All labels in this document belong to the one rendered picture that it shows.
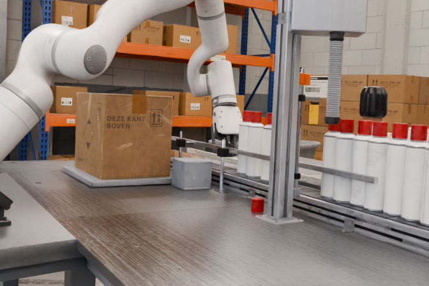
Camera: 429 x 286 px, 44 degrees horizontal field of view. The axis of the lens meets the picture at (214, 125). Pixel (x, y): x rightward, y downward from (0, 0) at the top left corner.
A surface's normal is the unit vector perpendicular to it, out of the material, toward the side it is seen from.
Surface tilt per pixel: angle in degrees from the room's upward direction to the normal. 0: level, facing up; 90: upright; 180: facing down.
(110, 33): 78
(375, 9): 90
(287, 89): 90
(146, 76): 90
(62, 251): 90
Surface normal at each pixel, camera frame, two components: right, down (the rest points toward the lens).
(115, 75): 0.60, 0.07
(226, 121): 0.48, -0.28
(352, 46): -0.79, 0.00
